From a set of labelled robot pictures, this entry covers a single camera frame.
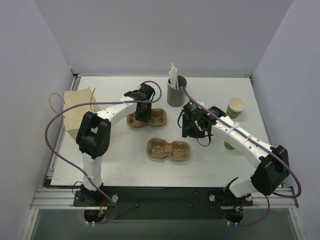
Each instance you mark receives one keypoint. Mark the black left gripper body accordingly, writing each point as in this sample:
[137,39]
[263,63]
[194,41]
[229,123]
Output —
[143,115]

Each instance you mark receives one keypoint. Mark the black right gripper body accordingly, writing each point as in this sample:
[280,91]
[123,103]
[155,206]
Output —
[189,129]

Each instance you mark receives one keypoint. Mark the brown pulp cup carrier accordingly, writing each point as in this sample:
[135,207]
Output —
[156,117]

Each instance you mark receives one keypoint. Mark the green paper coffee cup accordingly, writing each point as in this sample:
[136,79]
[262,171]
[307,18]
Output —
[228,146]

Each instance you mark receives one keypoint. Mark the single brown pulp carrier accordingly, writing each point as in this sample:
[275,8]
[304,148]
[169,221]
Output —
[158,148]

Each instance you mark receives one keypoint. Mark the brown paper takeout bag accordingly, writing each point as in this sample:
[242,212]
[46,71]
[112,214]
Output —
[72,119]

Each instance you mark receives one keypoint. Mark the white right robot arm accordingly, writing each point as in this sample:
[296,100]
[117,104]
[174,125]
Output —
[268,161]

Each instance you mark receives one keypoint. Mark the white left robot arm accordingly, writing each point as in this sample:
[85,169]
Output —
[93,137]

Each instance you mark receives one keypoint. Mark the grey cylindrical straw holder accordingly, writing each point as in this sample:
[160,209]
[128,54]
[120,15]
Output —
[175,97]

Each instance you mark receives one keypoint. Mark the white wrapped straws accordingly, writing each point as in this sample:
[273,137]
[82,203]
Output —
[173,77]

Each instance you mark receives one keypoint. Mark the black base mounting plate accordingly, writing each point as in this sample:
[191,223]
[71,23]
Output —
[153,211]

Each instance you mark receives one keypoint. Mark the aluminium frame rail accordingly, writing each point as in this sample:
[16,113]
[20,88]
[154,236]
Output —
[62,198]

